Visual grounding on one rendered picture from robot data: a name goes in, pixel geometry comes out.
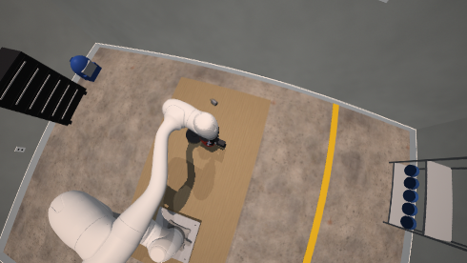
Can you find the dark grey round disc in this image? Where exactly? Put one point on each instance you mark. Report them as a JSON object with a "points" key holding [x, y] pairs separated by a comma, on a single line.
{"points": [[192, 136]]}

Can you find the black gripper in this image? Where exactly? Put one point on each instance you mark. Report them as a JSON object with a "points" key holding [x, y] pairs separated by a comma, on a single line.
{"points": [[213, 142]]}

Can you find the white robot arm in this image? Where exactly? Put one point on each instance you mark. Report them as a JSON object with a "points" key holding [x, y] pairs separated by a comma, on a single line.
{"points": [[93, 230]]}

